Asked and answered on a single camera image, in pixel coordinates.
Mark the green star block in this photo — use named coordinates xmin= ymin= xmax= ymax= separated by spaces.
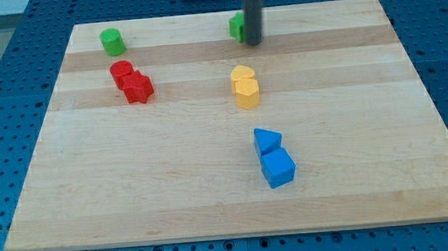
xmin=229 ymin=12 xmax=245 ymax=43

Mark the red star block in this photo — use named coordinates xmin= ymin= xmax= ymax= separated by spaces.
xmin=122 ymin=70 xmax=155 ymax=103

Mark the yellow hexagon block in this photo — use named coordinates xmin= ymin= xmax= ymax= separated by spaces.
xmin=234 ymin=78 xmax=260 ymax=110

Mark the blue triangle block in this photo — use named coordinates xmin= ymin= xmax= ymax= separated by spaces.
xmin=253 ymin=128 xmax=282 ymax=158

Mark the yellow heart block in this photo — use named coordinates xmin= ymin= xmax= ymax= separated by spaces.
xmin=230 ymin=65 xmax=256 ymax=94

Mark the blue cube block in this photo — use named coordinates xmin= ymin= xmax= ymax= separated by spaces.
xmin=260 ymin=148 xmax=296 ymax=189

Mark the red cylinder block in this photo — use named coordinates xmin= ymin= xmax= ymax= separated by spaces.
xmin=110 ymin=60 xmax=134 ymax=90

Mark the light wooden board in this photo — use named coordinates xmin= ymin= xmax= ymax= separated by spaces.
xmin=5 ymin=0 xmax=448 ymax=251

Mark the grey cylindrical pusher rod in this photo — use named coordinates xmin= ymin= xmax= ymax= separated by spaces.
xmin=242 ymin=0 xmax=263 ymax=46

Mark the green cylinder block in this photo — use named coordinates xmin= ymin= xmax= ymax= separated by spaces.
xmin=99 ymin=28 xmax=126 ymax=57

